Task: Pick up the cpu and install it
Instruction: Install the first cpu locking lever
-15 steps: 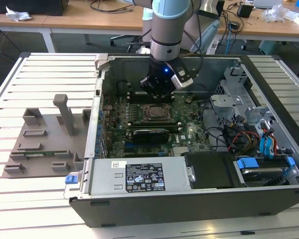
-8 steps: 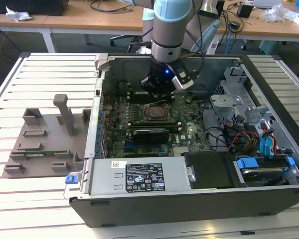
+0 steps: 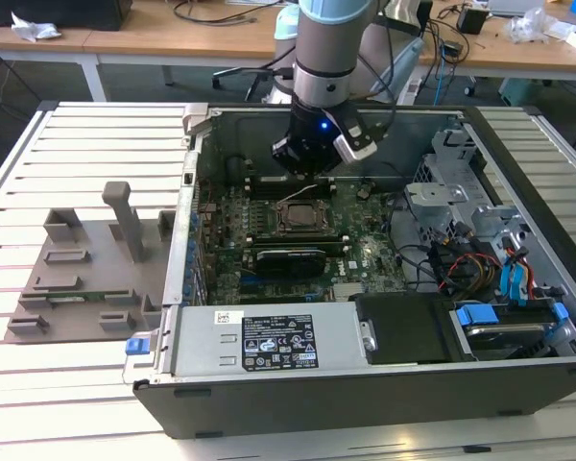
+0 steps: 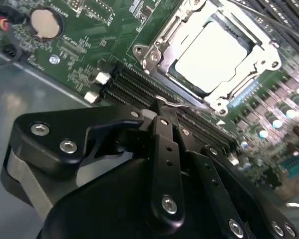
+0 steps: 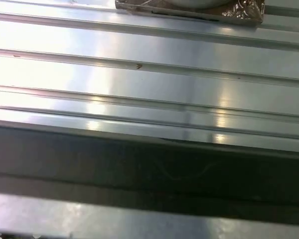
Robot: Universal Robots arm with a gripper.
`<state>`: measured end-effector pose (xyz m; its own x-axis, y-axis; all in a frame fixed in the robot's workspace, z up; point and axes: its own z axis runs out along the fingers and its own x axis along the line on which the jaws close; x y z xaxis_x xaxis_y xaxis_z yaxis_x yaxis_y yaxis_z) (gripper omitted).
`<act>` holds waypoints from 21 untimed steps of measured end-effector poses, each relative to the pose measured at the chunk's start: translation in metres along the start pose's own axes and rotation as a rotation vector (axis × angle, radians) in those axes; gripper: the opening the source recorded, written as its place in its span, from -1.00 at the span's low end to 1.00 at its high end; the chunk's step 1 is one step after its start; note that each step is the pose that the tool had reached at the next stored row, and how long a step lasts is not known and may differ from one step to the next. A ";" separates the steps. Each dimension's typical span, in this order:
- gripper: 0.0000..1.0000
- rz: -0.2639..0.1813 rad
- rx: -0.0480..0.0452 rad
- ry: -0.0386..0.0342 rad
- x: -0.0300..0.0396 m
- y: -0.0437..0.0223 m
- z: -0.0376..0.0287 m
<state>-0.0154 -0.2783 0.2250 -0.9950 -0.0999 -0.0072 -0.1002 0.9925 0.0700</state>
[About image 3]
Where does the thin metal locking lever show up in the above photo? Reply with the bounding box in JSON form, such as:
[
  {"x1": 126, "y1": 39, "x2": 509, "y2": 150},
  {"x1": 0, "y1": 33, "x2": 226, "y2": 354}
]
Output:
[{"x1": 276, "y1": 182, "x2": 320, "y2": 202}]

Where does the black open PC case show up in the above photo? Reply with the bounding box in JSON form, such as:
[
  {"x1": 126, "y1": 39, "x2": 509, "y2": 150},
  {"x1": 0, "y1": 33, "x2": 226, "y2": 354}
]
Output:
[{"x1": 122, "y1": 103, "x2": 576, "y2": 441}]

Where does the black plastic shroud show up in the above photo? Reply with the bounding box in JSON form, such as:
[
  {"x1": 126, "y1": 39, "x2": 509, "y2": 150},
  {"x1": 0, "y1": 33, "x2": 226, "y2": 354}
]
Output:
[{"x1": 353, "y1": 292, "x2": 457, "y2": 365}]

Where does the grey parts rack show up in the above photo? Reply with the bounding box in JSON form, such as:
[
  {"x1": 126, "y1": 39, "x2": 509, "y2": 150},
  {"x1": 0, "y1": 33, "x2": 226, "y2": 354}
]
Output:
[{"x1": 2, "y1": 180, "x2": 179, "y2": 345}]

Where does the clear plastic bag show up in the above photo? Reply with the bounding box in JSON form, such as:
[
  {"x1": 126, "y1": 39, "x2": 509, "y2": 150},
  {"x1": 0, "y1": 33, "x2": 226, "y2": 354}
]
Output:
[{"x1": 501, "y1": 7, "x2": 561, "y2": 45}]

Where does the green RAM stick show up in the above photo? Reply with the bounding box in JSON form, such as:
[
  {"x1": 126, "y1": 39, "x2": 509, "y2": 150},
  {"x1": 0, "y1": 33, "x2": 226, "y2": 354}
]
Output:
[{"x1": 46, "y1": 291, "x2": 130, "y2": 304}]

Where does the large black box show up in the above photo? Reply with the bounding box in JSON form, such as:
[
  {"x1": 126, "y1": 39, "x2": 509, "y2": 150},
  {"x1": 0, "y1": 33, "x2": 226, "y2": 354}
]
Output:
[{"x1": 0, "y1": 0, "x2": 134, "y2": 31}]

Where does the black power supply label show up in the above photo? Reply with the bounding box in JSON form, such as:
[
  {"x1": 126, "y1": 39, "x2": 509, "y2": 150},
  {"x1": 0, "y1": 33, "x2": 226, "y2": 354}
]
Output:
[{"x1": 241, "y1": 314, "x2": 320, "y2": 372}]

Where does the small black box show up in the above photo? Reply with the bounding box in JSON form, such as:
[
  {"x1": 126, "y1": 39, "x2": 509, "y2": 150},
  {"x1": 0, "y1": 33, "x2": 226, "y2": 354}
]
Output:
[{"x1": 455, "y1": 5, "x2": 490, "y2": 36}]

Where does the hard disk in blue carrier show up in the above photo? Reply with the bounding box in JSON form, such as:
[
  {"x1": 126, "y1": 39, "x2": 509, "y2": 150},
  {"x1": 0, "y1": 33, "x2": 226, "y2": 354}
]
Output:
[{"x1": 449, "y1": 301, "x2": 576, "y2": 362}]

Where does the wooden desk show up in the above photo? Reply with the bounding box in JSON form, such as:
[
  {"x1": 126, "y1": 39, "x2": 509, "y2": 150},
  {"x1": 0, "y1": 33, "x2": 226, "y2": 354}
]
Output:
[
  {"x1": 420, "y1": 4, "x2": 576, "y2": 85},
  {"x1": 0, "y1": 21, "x2": 279, "y2": 103}
]

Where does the black graphics card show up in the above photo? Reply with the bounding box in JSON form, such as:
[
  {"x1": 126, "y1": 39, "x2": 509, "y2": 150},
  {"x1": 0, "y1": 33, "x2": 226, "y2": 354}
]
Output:
[{"x1": 252, "y1": 245, "x2": 328, "y2": 282}]

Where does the CPU socket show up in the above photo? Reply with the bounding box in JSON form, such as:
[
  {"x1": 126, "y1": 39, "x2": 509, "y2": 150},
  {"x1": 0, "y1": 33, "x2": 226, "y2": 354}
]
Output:
[{"x1": 274, "y1": 199, "x2": 332, "y2": 236}]

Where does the white crumpled paper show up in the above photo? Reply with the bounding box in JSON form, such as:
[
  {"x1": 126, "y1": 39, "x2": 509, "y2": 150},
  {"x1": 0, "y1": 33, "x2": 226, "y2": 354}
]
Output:
[{"x1": 10, "y1": 12, "x2": 64, "y2": 43}]

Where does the green motherboard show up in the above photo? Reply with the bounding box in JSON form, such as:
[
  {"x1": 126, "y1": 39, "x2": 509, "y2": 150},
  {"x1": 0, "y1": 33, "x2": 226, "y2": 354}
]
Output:
[{"x1": 194, "y1": 177, "x2": 409, "y2": 306}]

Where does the silver power supply unit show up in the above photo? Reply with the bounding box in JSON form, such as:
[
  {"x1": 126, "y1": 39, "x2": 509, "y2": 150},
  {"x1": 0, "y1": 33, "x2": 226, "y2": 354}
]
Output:
[{"x1": 154, "y1": 302, "x2": 370, "y2": 381}]

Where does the coloured power wire bundle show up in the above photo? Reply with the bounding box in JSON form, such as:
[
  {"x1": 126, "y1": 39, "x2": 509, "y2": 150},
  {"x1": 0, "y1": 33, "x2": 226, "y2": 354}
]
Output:
[{"x1": 436, "y1": 253, "x2": 505, "y2": 295}]

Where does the blue flat disk wire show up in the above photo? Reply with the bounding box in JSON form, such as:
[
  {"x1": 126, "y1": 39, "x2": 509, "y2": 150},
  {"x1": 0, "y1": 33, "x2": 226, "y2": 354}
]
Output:
[{"x1": 499, "y1": 247, "x2": 534, "y2": 308}]

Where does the pale blue teach pendant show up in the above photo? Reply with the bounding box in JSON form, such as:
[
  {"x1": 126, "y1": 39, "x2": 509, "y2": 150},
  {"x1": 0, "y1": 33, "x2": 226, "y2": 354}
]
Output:
[{"x1": 388, "y1": 36, "x2": 424, "y2": 106}]

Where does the grey case latch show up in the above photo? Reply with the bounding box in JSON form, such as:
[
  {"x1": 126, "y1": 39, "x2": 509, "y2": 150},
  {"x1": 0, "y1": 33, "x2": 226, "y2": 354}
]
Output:
[{"x1": 181, "y1": 104, "x2": 211, "y2": 136}]

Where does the silver metal drive cage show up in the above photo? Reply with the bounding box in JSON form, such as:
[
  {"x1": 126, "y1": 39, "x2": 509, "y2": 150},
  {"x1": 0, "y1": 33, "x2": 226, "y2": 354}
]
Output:
[{"x1": 403, "y1": 127, "x2": 486, "y2": 236}]

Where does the black round plastic part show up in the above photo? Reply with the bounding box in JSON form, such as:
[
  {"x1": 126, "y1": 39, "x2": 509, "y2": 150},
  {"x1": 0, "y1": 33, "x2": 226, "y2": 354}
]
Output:
[{"x1": 224, "y1": 154, "x2": 250, "y2": 187}]

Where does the RAM slot with white clips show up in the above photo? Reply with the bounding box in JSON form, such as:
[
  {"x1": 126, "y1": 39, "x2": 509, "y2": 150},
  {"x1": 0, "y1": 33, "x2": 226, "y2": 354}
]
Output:
[
  {"x1": 248, "y1": 244, "x2": 350, "y2": 255},
  {"x1": 245, "y1": 185, "x2": 338, "y2": 195},
  {"x1": 243, "y1": 177, "x2": 337, "y2": 186},
  {"x1": 246, "y1": 235, "x2": 348, "y2": 245}
]

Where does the teal box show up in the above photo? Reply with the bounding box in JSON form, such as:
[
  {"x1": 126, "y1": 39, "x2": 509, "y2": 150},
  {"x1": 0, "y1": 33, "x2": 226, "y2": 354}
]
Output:
[{"x1": 497, "y1": 76, "x2": 554, "y2": 108}]

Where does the silver metal bracket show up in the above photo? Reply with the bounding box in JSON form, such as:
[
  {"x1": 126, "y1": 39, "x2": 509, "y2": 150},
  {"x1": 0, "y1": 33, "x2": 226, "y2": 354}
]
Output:
[{"x1": 469, "y1": 204, "x2": 532, "y2": 255}]

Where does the silver finned heat sink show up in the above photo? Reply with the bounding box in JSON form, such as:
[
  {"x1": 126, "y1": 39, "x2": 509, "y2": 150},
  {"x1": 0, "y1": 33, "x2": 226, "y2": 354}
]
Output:
[{"x1": 333, "y1": 282, "x2": 368, "y2": 302}]

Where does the silver green CPU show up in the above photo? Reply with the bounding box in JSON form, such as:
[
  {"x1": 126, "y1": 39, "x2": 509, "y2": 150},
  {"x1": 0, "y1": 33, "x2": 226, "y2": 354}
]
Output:
[{"x1": 285, "y1": 204, "x2": 321, "y2": 228}]

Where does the black chair base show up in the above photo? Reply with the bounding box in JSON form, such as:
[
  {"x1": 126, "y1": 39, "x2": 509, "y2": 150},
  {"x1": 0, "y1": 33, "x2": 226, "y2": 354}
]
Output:
[{"x1": 212, "y1": 65, "x2": 276, "y2": 103}]

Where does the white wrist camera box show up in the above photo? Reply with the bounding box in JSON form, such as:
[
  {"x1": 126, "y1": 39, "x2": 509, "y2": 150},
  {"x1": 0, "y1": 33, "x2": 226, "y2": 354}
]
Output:
[{"x1": 332, "y1": 114, "x2": 380, "y2": 164}]

